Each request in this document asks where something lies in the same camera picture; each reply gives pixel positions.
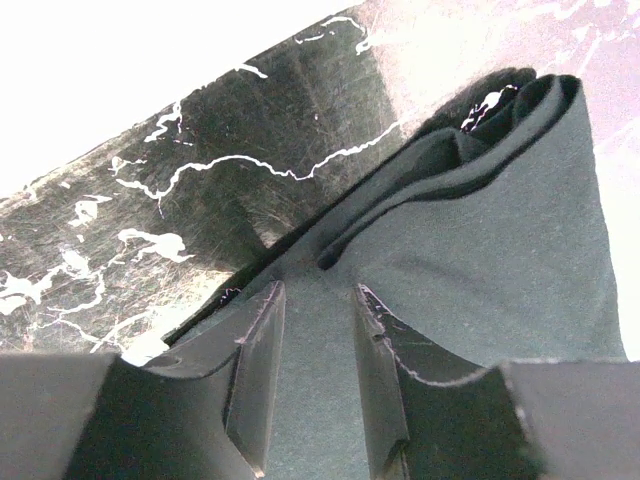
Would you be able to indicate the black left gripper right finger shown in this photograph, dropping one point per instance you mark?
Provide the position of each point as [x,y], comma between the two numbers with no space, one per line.
[430,414]

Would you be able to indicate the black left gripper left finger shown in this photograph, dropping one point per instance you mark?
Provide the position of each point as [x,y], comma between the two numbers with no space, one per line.
[201,410]

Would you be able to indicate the black t shirt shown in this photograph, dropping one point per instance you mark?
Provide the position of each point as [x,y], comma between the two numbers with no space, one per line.
[489,241]

